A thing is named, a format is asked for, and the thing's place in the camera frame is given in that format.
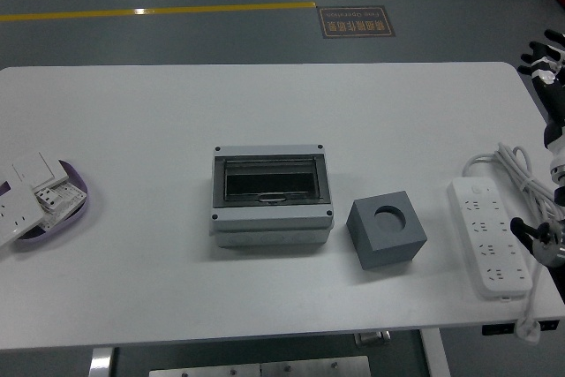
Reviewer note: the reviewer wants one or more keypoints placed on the white printed socket module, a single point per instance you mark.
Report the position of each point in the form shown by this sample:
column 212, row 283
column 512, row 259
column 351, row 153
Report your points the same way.
column 70, row 198

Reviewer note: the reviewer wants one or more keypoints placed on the white wall switch plate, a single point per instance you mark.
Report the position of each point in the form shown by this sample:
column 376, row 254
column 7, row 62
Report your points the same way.
column 37, row 169

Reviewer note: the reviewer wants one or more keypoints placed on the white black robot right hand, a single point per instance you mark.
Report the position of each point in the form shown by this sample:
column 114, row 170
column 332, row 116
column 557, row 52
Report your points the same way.
column 552, row 99

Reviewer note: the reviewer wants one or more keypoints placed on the purple plastic tray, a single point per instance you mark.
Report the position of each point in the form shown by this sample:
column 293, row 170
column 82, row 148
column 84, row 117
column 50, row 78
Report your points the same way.
column 66, row 223

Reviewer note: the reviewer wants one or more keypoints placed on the yellow floor line tape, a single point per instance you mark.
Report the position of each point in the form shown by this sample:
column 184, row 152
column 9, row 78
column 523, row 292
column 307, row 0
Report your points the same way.
column 176, row 10

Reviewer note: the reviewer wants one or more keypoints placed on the white terminal block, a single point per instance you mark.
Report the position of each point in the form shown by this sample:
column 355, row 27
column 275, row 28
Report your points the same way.
column 47, row 198

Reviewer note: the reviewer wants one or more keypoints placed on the grey enclosure box with flap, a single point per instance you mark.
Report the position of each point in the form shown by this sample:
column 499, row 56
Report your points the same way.
column 265, row 222

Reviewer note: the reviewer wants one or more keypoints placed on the brown floor sign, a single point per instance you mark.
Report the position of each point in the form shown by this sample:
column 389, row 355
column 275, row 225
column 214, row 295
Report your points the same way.
column 356, row 22

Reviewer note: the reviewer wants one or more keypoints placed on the white table leg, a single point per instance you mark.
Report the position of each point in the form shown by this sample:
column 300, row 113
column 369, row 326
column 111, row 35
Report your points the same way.
column 434, row 355
column 100, row 364

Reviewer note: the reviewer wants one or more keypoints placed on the metal base plate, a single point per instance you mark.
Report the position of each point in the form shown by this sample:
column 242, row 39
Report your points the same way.
column 260, row 369

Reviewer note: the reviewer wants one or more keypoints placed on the black table control panel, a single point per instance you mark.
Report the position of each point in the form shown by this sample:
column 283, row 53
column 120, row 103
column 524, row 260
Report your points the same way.
column 496, row 329

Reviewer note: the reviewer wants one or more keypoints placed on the white power strip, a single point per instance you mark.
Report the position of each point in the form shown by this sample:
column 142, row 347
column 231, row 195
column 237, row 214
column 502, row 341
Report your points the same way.
column 485, row 227

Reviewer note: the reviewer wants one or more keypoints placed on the silver table bracket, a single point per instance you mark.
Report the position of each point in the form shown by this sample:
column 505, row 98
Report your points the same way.
column 373, row 338

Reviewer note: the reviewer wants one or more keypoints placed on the grey cube with round hole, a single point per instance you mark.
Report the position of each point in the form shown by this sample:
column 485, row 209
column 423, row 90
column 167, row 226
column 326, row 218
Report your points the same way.
column 379, row 249

